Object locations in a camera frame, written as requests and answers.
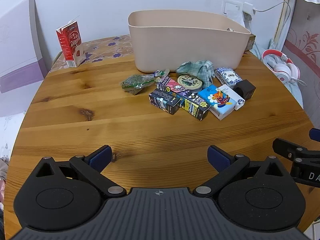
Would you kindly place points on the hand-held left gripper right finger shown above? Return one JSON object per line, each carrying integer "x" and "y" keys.
{"x": 217, "y": 158}

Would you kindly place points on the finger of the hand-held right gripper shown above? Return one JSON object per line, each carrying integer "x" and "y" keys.
{"x": 315, "y": 133}
{"x": 287, "y": 148}

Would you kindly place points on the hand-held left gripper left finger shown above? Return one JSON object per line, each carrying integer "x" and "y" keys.
{"x": 101, "y": 158}

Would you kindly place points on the round cartoon tin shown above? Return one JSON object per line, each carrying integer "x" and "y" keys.
{"x": 189, "y": 82}

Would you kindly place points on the green checkered cloth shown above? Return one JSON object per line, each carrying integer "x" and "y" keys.
{"x": 200, "y": 68}

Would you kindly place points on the beige plastic storage bin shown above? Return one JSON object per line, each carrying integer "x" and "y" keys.
{"x": 185, "y": 45}

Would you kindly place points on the blue cartoon tissue pack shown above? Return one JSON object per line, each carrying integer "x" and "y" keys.
{"x": 217, "y": 102}

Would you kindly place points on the long pink yellow cartoon box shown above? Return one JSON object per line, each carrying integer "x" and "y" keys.
{"x": 190, "y": 105}

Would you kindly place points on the white rectangular box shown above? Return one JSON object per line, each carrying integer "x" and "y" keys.
{"x": 235, "y": 96}

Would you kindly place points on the black cube with hole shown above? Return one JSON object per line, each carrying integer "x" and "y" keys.
{"x": 246, "y": 88}

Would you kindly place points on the red white headphones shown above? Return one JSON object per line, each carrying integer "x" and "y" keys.
{"x": 280, "y": 68}

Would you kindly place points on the dark blue cartoon box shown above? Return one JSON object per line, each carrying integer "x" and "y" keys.
{"x": 165, "y": 101}

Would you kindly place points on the blue white patterned box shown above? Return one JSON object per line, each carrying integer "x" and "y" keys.
{"x": 228, "y": 76}

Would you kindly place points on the green snack packet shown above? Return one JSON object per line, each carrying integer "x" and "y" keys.
{"x": 136, "y": 82}

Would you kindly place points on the floral patterned panel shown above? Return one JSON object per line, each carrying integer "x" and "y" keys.
{"x": 307, "y": 35}

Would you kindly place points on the small green white wrapper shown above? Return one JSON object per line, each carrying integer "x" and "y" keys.
{"x": 161, "y": 73}

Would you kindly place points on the floral brown table mat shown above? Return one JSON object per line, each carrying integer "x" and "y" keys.
{"x": 107, "y": 50}

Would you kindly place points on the olive box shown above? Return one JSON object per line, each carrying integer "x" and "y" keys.
{"x": 250, "y": 41}

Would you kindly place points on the red milk carton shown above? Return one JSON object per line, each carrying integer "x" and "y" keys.
{"x": 71, "y": 45}

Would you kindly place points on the white charger plug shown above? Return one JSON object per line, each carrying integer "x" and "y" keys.
{"x": 248, "y": 8}

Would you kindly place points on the cream curved frame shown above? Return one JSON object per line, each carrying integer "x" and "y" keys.
{"x": 288, "y": 10}

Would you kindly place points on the white wall socket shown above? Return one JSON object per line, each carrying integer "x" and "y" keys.
{"x": 231, "y": 7}

